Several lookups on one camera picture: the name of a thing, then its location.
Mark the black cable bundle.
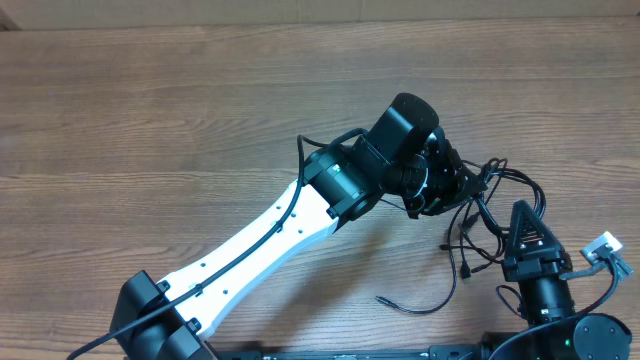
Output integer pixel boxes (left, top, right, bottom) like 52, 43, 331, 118
374, 157, 547, 316

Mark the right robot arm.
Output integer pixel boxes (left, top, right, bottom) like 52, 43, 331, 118
480, 201, 633, 359

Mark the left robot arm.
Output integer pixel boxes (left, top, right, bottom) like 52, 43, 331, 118
110, 93, 487, 359

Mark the black right camera cable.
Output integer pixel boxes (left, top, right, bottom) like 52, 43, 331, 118
484, 259, 621, 360

